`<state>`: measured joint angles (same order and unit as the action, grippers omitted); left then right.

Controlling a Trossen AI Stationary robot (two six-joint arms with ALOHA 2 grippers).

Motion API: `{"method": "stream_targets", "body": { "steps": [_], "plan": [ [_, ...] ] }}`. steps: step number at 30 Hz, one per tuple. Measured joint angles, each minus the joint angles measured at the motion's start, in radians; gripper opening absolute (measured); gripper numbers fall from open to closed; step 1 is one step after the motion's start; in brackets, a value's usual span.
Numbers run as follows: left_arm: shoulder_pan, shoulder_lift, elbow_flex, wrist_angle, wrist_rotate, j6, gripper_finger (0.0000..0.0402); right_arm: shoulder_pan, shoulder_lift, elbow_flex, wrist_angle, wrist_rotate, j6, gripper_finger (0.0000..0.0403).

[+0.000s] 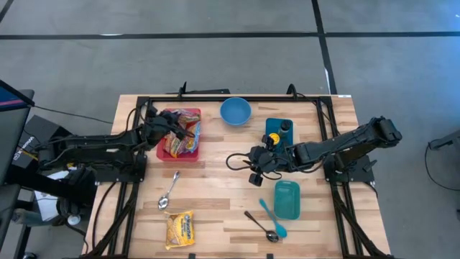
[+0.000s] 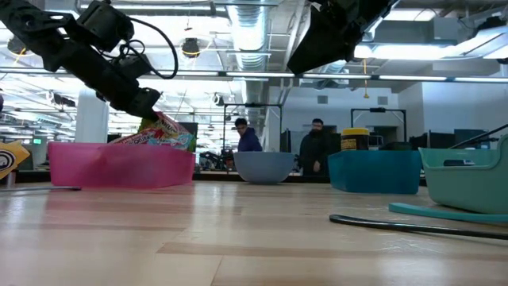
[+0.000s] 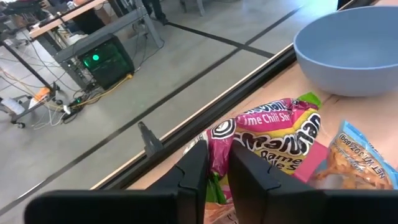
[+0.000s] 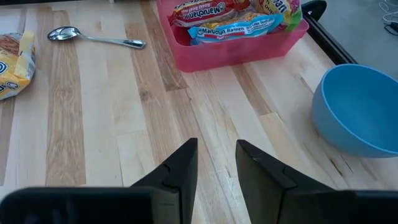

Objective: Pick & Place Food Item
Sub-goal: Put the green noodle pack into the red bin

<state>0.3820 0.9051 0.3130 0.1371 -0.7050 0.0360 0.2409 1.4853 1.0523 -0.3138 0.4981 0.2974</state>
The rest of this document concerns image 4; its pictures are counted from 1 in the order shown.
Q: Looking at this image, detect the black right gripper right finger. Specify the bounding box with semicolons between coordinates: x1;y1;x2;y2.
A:
235;139;337;224

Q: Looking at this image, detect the white floor cable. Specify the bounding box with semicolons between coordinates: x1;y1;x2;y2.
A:
378;0;398;35

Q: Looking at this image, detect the black table clamp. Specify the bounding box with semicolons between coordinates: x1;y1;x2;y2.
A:
300;0;328;21

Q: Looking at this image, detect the yellow ramen packet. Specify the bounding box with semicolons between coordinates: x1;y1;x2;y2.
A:
0;30;37;101

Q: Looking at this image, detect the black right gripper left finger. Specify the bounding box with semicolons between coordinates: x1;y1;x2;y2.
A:
130;138;199;224

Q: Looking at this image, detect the metal spoon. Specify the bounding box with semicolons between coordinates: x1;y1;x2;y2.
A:
47;26;147;50

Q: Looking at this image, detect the blue ramen packet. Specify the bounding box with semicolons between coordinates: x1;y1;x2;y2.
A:
187;12;285;46

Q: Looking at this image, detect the red plastic bin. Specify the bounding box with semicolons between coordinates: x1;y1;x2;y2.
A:
156;0;310;73

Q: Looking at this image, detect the light blue bowl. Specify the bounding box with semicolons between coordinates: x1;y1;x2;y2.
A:
312;63;398;159

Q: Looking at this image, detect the red ramen packet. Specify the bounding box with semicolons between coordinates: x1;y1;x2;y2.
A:
168;0;251;28

